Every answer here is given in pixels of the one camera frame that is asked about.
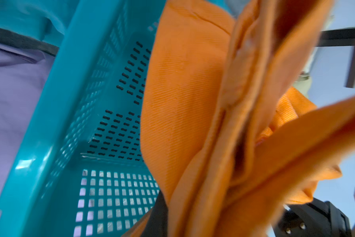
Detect teal folded pants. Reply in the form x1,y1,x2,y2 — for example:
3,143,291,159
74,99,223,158
0,0,79,47

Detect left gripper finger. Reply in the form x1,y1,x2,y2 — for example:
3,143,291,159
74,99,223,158
141,191,168,237

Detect orange pants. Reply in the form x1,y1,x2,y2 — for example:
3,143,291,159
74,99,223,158
121,0,355,237

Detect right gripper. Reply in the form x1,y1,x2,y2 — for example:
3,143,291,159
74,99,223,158
273,198,352,237

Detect brown wooden tiered stand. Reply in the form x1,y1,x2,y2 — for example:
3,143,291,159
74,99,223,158
317,27,355,88

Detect purple pants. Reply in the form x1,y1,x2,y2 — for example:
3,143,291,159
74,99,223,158
0,44,55,215

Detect teal plastic basket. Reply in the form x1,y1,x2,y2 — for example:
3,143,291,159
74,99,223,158
0,1,165,237

